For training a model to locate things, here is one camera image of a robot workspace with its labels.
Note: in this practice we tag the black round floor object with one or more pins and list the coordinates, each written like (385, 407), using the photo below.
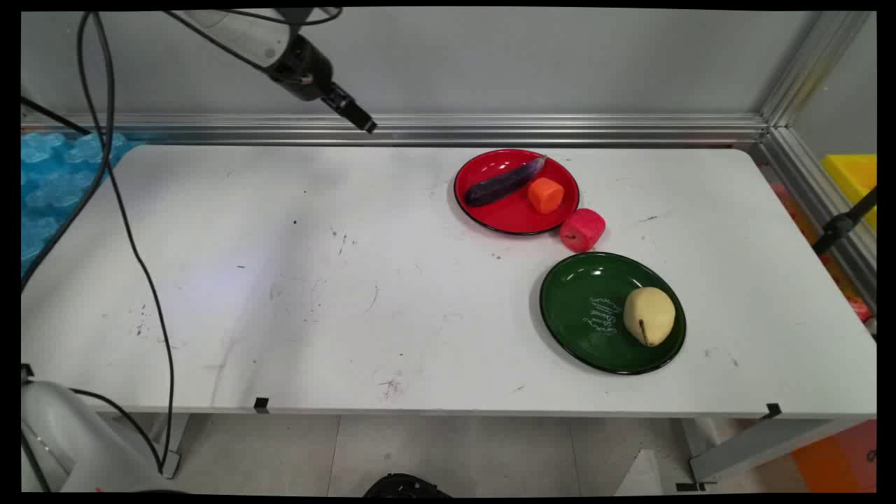
(406, 486)

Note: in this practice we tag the small black table clip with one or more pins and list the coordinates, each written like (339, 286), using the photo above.
(773, 410)
(261, 404)

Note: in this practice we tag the blue bubble foam sheet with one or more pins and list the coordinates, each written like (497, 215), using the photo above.
(52, 182)

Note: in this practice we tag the purple toy eggplant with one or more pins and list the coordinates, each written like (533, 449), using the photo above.
(500, 183)

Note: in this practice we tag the orange toy carrot piece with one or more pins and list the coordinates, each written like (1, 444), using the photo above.
(545, 195)

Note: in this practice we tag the black stand clamp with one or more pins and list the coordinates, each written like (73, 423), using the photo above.
(840, 224)

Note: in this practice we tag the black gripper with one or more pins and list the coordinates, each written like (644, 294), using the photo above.
(304, 70)

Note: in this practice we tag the red round plate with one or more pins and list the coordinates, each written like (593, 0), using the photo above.
(514, 213)

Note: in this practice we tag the upright aluminium frame post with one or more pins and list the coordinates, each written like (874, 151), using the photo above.
(805, 70)

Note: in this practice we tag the green round plate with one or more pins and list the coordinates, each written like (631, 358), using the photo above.
(595, 315)

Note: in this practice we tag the red toy apple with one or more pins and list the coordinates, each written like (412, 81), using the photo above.
(582, 229)

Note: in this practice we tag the yellow plastic box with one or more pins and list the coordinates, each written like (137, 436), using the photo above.
(855, 178)

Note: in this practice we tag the orange box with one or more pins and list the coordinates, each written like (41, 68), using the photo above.
(836, 458)

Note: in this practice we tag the yellow toy pear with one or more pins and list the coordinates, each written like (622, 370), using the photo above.
(649, 316)

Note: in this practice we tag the slanted aluminium frame rail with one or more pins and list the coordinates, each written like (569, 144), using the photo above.
(815, 196)

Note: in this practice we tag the white table leg with foot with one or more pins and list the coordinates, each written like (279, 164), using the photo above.
(756, 448)

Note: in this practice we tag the horizontal aluminium frame rail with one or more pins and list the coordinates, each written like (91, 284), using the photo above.
(490, 130)

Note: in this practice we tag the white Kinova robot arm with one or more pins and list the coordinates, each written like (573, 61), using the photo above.
(238, 31)

